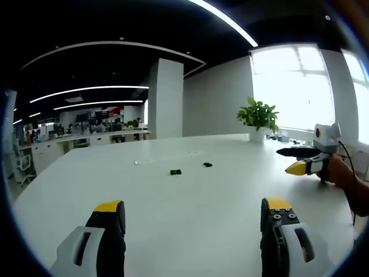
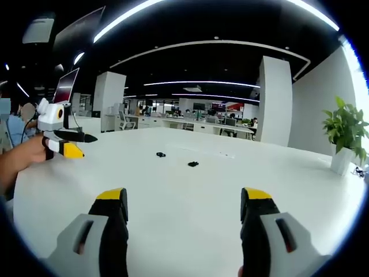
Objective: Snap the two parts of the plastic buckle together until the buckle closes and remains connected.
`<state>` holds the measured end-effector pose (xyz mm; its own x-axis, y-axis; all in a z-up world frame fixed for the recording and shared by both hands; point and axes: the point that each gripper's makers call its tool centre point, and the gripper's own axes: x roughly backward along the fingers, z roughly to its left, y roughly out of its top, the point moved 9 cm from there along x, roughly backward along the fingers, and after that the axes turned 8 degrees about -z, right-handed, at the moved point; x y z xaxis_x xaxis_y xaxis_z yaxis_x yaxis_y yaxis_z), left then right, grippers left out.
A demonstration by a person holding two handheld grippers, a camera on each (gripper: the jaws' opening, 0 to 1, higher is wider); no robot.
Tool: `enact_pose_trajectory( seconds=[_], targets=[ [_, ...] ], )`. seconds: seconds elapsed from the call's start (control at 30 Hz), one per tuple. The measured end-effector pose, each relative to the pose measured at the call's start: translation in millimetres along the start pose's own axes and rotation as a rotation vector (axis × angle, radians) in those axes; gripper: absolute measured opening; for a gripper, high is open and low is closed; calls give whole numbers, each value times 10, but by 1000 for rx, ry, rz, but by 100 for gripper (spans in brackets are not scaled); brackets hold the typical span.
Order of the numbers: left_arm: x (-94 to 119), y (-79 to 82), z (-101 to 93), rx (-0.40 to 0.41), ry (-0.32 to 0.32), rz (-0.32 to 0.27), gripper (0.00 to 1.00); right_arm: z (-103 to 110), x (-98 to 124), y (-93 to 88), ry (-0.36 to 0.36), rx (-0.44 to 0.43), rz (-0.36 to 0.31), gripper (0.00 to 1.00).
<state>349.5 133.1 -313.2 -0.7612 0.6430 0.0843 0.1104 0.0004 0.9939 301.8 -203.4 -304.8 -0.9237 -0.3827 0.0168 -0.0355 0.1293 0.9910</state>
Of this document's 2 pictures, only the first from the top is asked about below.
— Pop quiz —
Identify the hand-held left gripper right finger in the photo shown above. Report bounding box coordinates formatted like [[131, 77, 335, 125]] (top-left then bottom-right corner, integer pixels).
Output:
[[259, 197, 337, 277]]

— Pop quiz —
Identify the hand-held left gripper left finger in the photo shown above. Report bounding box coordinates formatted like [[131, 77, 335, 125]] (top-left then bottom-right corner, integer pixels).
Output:
[[49, 200, 127, 277]]

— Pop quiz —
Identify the person's right hand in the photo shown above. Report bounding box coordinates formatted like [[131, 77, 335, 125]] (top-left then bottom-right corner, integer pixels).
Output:
[[315, 153, 355, 185]]

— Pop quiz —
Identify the white plant pot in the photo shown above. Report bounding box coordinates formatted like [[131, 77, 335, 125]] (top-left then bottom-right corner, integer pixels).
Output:
[[248, 126, 266, 143]]

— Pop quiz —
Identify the green potted plant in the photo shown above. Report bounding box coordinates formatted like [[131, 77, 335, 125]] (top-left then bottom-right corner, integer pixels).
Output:
[[236, 96, 280, 134]]

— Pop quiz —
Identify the white office counter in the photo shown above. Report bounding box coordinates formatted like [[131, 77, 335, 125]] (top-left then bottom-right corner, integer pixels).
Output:
[[30, 129, 152, 175]]

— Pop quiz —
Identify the white office chair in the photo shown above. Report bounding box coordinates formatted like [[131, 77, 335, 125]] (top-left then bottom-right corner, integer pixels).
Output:
[[12, 140, 37, 184]]

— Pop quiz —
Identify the white square pillar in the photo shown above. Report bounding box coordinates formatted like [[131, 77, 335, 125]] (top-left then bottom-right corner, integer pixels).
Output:
[[147, 58, 185, 140]]

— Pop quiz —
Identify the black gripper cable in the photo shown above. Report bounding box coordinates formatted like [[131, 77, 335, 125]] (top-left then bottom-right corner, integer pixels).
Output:
[[337, 140, 360, 226]]

